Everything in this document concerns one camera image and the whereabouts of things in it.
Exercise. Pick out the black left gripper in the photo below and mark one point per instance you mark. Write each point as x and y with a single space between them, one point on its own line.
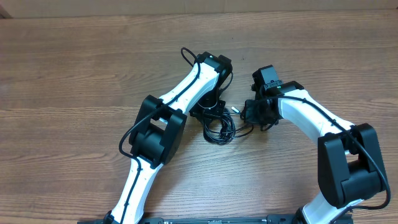
203 116

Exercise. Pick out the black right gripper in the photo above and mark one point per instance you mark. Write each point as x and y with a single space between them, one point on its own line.
254 112

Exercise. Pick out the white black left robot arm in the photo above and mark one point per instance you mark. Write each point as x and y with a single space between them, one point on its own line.
158 129

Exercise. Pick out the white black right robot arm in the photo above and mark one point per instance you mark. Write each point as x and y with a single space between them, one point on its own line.
351 172

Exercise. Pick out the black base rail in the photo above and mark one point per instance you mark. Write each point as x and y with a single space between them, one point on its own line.
217 220

